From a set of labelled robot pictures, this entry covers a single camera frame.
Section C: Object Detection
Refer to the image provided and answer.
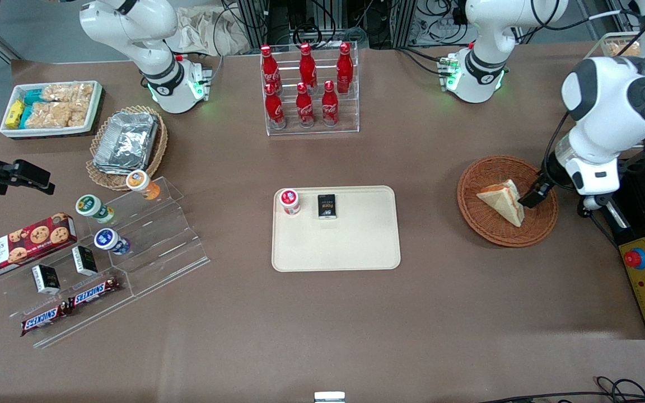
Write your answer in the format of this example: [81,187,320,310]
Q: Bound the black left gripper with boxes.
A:
[518,158,576,209]

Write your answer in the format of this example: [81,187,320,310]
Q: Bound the triangular white bread sandwich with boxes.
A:
[476,179,526,228]

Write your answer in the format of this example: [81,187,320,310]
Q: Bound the brown round wicker basket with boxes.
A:
[456,155,560,248]

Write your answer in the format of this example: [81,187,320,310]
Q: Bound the light tan wicker basket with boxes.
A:
[86,105,169,192]

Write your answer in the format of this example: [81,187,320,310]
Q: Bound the beige plastic serving tray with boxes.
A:
[271,185,401,273]

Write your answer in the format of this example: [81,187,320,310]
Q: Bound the white rectangular snack bin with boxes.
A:
[0,80,105,139]

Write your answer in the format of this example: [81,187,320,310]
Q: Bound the yellow snack pack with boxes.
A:
[4,100,25,129]

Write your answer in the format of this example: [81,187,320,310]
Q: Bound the green lid drink cup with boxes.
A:
[75,194,115,224]

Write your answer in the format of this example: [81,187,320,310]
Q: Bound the clear bagged rice cracker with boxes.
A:
[26,101,89,128]
[40,83,95,105]

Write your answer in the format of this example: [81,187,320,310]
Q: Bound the red Walkers cookie box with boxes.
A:
[0,212,78,282]

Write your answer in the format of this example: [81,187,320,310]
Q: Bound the blue lid drink cup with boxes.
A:
[94,228,132,256]

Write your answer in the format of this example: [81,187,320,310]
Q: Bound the small black snack box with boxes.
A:
[72,245,99,277]
[317,194,338,220]
[31,264,61,295]

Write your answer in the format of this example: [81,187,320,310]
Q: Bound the stacked aluminium foil containers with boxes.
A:
[92,111,160,175]

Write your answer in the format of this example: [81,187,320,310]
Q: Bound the black tabletop appliance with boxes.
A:
[602,130,645,247]

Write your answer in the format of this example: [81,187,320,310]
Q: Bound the orange lid drink cup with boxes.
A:
[126,170,161,201]

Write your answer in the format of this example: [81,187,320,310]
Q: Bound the Snickers chocolate bar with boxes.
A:
[20,302,72,337]
[68,277,120,310]

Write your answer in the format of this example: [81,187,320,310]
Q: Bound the clear acrylic stepped display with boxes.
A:
[0,176,211,349]

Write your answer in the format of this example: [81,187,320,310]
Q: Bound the bagged rice cracker pack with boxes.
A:
[607,41,643,58]

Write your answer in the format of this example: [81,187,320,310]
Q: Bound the red cola bottle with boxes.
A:
[260,45,282,93]
[321,80,340,127]
[264,83,287,130]
[298,43,319,93]
[296,82,315,128]
[336,42,354,95]

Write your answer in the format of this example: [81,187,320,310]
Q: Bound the crumpled beige paper bag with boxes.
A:
[166,6,251,57]

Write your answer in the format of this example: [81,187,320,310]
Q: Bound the clear acrylic bottle rack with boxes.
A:
[259,40,361,137]

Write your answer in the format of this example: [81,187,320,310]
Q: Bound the red lid yogurt cup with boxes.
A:
[279,189,302,217]

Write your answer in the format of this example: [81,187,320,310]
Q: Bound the black appliance power cable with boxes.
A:
[586,213,621,248]

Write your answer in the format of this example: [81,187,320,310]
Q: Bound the white wire snack rack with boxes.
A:
[583,31,645,149]

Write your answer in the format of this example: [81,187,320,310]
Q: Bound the black floor cables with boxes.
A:
[479,376,645,403]

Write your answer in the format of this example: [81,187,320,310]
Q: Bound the black equipment rack frame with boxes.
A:
[236,0,419,51]

